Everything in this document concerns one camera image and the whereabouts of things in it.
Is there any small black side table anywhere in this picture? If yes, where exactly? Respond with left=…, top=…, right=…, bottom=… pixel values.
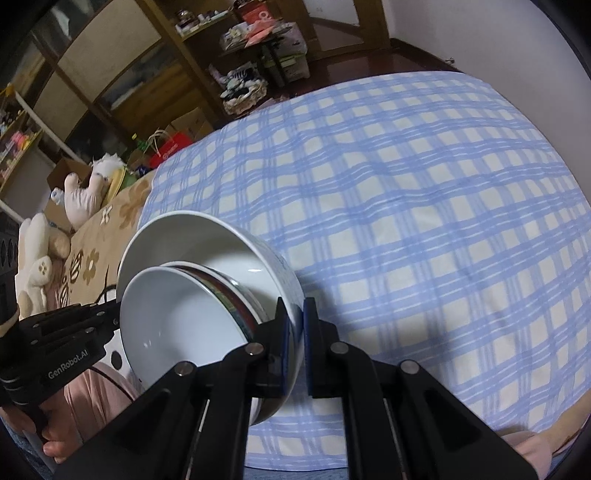
left=219, top=21, right=311, bottom=88

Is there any wooden door with mirror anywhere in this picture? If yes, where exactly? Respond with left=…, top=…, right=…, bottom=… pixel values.
left=295, top=0, right=390, bottom=59

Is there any cream plush toy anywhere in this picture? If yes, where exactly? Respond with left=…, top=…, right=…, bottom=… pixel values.
left=15, top=213, right=70, bottom=320

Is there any large white serving bowl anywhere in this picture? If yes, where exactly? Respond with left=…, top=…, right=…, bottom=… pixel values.
left=115, top=209, right=306, bottom=425

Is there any wicker basket with items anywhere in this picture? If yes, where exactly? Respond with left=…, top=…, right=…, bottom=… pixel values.
left=221, top=67, right=267, bottom=115

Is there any wooden wardrobe cabinet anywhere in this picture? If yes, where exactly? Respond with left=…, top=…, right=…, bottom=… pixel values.
left=1, top=1, right=229, bottom=147

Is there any left wall shelf with figures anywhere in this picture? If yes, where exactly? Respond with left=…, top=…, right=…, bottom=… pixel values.
left=1, top=84, right=43, bottom=195

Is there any cardboard box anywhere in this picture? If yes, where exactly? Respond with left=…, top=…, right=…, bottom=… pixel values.
left=47, top=157, right=92, bottom=191

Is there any green glass bottle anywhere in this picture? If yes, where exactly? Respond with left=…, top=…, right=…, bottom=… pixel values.
left=132, top=133, right=147, bottom=153

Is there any red bowl with seal mark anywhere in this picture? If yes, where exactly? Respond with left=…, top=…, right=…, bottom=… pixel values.
left=162, top=261, right=270, bottom=341

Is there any red paper shopping bag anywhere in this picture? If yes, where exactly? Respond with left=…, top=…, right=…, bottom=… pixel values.
left=147, top=130, right=193, bottom=169

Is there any red gift bag on table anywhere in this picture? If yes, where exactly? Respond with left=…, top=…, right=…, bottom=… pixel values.
left=238, top=0, right=273, bottom=25

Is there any blue checked tablecloth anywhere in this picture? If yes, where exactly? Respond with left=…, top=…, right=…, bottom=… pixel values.
left=141, top=71, right=590, bottom=477

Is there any white plush toy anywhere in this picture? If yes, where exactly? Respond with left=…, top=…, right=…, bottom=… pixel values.
left=44, top=154, right=137, bottom=233

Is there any red rimmed plain bowl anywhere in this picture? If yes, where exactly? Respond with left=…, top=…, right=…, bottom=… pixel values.
left=119, top=266, right=250, bottom=388

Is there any person's left hand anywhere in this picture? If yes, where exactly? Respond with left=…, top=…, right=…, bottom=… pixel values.
left=1, top=390, right=82, bottom=464

